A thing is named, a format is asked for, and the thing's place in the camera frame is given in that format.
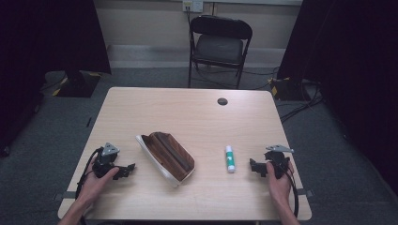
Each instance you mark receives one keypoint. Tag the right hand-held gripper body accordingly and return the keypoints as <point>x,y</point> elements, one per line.
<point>277,159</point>

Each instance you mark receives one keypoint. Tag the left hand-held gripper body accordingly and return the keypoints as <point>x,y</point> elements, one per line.
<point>105,159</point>

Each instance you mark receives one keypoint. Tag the white green glue stick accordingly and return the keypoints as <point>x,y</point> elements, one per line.
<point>230,158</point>

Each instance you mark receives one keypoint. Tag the brown pencil case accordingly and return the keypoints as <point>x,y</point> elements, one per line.
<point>169,157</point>

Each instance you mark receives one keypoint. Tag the person's right hand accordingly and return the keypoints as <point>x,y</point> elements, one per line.
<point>278,187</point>

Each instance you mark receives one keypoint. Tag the person's left hand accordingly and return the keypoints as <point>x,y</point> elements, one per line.
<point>94,184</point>

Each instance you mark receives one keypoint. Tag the black box with yellow tape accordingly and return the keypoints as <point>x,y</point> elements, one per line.
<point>287,89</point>

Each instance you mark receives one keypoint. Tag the black stand base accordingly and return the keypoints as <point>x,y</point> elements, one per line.
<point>78,84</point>

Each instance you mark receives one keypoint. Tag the black curtain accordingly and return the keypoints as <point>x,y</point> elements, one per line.
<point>47,47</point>
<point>353,78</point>

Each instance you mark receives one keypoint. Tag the black folding chair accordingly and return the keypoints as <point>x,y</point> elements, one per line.
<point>219,47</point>

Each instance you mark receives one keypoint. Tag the grey table bracket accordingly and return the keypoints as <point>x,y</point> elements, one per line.
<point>64,196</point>
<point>305,192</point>

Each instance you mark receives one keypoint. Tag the white wall socket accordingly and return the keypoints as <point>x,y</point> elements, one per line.
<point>192,5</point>

